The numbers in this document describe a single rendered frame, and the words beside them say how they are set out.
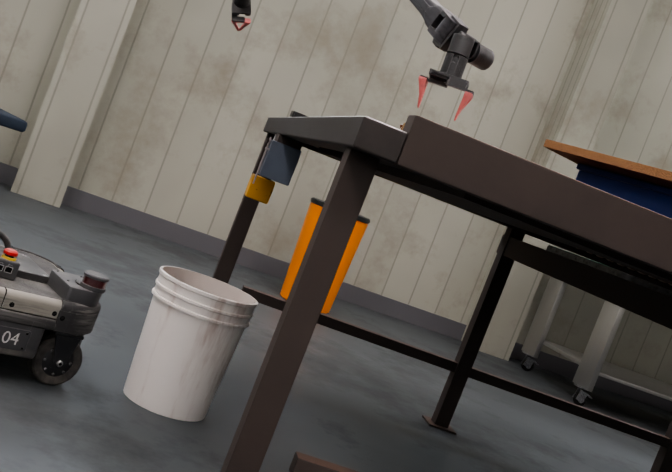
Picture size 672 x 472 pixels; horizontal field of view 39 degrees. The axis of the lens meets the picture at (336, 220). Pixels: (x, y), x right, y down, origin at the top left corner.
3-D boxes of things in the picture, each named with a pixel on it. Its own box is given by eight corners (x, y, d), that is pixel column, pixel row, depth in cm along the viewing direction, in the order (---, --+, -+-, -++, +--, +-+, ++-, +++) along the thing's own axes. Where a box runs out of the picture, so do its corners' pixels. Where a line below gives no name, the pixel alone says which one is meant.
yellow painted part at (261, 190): (245, 196, 317) (270, 131, 316) (244, 194, 326) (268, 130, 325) (267, 204, 319) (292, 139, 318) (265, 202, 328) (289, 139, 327)
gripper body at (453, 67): (428, 79, 239) (438, 51, 238) (466, 92, 237) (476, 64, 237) (427, 74, 232) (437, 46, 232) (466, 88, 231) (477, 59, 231)
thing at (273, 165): (251, 184, 297) (272, 130, 296) (249, 181, 310) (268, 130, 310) (284, 196, 299) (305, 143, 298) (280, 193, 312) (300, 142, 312)
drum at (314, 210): (269, 287, 582) (305, 193, 579) (325, 306, 592) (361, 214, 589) (281, 300, 545) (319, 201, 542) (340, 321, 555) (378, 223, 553)
